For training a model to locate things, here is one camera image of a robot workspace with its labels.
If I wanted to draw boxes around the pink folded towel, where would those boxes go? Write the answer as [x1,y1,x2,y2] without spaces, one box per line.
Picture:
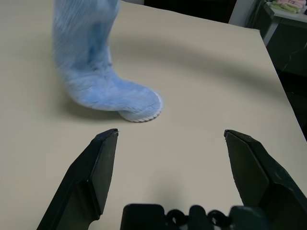
[286,0,307,8]

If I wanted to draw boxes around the light blue terry towel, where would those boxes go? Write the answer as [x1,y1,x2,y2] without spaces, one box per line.
[52,0,164,123]

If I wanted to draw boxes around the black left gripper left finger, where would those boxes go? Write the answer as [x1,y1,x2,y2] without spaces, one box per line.
[35,128,119,230]

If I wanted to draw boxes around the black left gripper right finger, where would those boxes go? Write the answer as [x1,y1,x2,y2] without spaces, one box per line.
[224,129,307,230]

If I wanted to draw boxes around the pale green folded towel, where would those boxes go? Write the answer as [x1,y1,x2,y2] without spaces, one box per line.
[271,1,302,14]

